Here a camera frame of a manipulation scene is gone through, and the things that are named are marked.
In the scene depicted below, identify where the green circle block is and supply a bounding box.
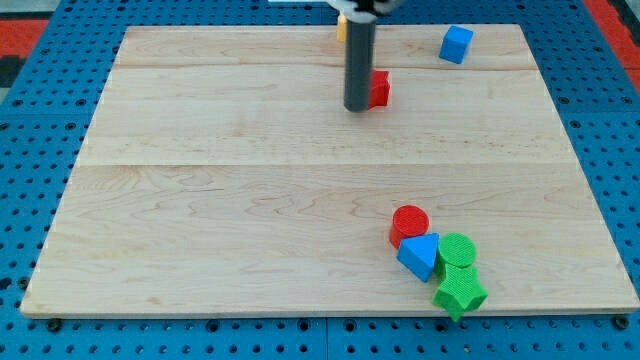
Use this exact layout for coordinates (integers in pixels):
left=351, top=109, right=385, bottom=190
left=434, top=232, right=477, bottom=277

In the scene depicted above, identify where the blue cube block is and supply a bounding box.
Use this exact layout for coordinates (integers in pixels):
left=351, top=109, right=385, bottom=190
left=439, top=25, right=474, bottom=64

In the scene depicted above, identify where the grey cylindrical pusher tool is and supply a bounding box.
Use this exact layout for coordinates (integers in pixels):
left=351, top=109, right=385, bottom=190
left=343, top=20, right=376, bottom=112

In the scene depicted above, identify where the red circle block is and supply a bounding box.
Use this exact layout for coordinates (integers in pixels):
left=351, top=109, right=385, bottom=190
left=389, top=205, right=430, bottom=249

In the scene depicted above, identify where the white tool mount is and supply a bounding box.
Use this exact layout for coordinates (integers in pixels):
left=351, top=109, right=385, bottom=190
left=327, top=0, right=405, bottom=15

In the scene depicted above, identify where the red star block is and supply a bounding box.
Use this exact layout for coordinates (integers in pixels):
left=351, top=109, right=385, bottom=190
left=368, top=69, right=391, bottom=109

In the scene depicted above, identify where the yellow block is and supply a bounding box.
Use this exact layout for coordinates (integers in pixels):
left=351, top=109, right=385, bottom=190
left=336, top=13, right=347, bottom=43

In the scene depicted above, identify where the blue triangle block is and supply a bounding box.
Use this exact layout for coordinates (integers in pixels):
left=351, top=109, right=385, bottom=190
left=397, top=233, right=440, bottom=282

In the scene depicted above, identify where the green star block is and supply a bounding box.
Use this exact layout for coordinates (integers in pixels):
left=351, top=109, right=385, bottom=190
left=432, top=264, right=488, bottom=322

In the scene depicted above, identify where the wooden board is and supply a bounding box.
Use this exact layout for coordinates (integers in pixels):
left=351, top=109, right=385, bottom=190
left=20, top=24, right=639, bottom=319

